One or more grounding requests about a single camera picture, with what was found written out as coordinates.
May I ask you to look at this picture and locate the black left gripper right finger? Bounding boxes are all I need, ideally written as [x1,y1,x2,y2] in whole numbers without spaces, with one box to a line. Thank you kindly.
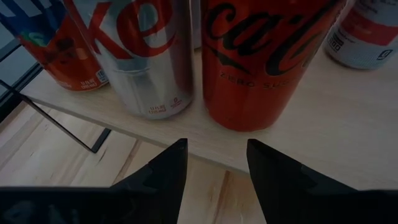
[246,138,398,224]

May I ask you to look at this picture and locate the orange Fanta can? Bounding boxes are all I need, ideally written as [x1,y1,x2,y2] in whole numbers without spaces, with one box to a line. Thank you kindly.
[0,0,109,92]

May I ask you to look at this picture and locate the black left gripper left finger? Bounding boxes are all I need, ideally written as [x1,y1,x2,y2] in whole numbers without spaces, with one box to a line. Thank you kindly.
[0,138,189,224]

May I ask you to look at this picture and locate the red Coca-Cola Zero Sugar can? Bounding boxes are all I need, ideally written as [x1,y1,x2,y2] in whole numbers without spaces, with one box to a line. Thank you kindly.
[200,0,348,132]

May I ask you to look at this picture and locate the silver Diet Coke can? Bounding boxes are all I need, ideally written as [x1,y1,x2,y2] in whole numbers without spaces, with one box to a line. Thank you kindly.
[63,0,195,121]

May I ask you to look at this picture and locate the black aluminium table frame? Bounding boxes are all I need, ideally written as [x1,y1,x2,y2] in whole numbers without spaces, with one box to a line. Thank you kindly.
[0,39,44,124]

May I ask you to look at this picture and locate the white Celsius Peach Vibe can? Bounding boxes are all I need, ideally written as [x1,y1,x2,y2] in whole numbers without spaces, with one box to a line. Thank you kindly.
[322,0,398,70]

